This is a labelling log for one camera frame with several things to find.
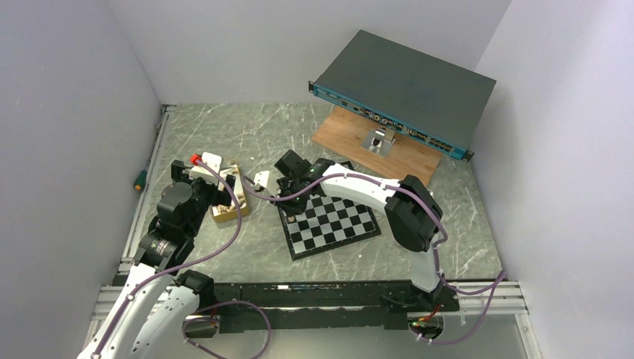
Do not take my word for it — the black and white chessboard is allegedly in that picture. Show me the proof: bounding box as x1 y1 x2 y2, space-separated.
278 195 381 261

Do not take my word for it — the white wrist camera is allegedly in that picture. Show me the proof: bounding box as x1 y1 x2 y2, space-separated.
189 152 223 185
253 171 277 193

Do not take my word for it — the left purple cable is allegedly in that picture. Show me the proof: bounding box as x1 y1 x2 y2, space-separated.
91 156 272 359

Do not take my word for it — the silver metal stand bracket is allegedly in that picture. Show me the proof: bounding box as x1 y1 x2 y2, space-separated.
361 127 396 158

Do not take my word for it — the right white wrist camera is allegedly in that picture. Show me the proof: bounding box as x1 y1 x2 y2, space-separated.
253 171 277 193

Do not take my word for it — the gold tin tray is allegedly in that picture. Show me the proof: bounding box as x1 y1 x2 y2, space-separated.
211 159 250 224

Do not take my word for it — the wooden board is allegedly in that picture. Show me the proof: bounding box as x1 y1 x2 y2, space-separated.
311 107 442 185

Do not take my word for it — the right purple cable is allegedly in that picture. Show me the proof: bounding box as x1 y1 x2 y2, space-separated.
241 171 508 346

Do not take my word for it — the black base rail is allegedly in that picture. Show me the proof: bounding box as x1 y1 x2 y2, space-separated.
185 280 460 337

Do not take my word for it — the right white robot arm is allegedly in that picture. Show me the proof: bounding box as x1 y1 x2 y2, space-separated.
274 150 443 310

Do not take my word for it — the purple cable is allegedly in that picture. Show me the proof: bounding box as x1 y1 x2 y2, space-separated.
241 171 508 346
91 156 272 359

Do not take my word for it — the orange green screwdriver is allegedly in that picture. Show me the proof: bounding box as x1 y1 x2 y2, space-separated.
133 170 147 191

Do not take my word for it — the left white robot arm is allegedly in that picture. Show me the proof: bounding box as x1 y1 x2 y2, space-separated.
79 153 237 358

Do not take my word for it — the dark grey network switch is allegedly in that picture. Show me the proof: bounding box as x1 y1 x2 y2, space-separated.
308 30 496 162

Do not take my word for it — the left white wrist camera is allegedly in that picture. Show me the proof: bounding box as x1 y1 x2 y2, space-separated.
189 152 223 185

